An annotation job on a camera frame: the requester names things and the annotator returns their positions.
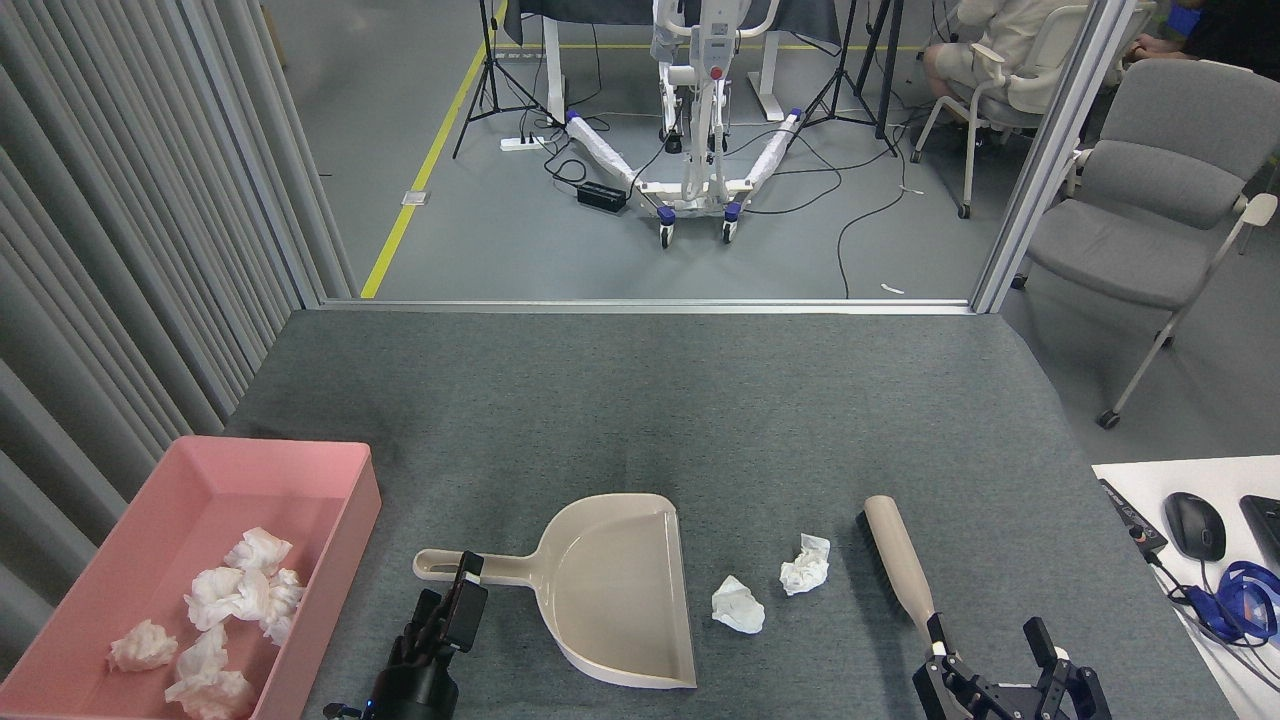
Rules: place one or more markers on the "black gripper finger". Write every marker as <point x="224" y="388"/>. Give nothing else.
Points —
<point x="422" y="640"/>
<point x="1085" y="700"/>
<point x="945" y="690"/>
<point x="466" y="610"/>

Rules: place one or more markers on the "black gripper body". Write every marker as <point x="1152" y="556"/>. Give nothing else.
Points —
<point x="415" y="690"/>
<point x="1015" y="712"/>

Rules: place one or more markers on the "beige plastic dustpan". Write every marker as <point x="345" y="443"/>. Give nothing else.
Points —
<point x="615" y="590"/>

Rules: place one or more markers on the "beige hand brush black bristles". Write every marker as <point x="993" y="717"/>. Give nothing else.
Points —
<point x="893" y="545"/>

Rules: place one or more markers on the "white tissue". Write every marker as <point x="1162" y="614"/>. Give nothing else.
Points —
<point x="283" y="600"/>
<point x="203" y="655"/>
<point x="140" y="647"/>
<point x="805" y="568"/>
<point x="225" y="597"/>
<point x="258" y="550"/>
<point x="212" y="695"/>
<point x="738" y="605"/>

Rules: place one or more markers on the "pink plastic bin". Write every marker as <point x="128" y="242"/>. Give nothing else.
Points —
<point x="200" y="490"/>

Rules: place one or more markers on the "blue headset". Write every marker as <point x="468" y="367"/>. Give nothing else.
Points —
<point x="1245" y="600"/>

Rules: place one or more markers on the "black flat controller box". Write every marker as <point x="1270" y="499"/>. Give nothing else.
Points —
<point x="1130" y="515"/>

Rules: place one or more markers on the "black computer mouse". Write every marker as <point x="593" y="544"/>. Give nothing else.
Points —
<point x="1195" y="525"/>

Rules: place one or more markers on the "black keyboard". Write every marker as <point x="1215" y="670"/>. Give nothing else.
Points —
<point x="1265" y="530"/>

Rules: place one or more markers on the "black power adapter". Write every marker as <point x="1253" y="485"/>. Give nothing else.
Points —
<point x="602" y="196"/>

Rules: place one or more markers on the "white power strip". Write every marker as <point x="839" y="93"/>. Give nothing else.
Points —
<point x="522" y="143"/>

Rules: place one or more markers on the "grey padded chair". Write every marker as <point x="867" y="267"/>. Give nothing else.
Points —
<point x="1150" y="190"/>

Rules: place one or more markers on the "grey pleated curtain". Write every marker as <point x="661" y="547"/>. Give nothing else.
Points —
<point x="80" y="250"/>

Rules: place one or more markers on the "black tripod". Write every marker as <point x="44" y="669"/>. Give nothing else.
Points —
<point x="490" y="70"/>
<point x="845" y="70"/>

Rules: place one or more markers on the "white stand on wheels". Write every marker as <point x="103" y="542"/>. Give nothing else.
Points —
<point x="700" y="120"/>

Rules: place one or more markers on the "white desk with dark cloth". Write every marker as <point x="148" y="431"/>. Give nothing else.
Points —
<point x="552" y="70"/>

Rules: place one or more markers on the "black upright pole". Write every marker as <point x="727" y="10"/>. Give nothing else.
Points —
<point x="888" y="70"/>

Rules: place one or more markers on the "white office chair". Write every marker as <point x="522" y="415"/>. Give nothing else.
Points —
<point x="1040" y="60"/>

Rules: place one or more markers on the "person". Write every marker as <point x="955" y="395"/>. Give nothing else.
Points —
<point x="1230" y="30"/>
<point x="1005" y="30"/>

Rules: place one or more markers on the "silver table edge rail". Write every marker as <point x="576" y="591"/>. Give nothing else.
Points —
<point x="650" y="306"/>

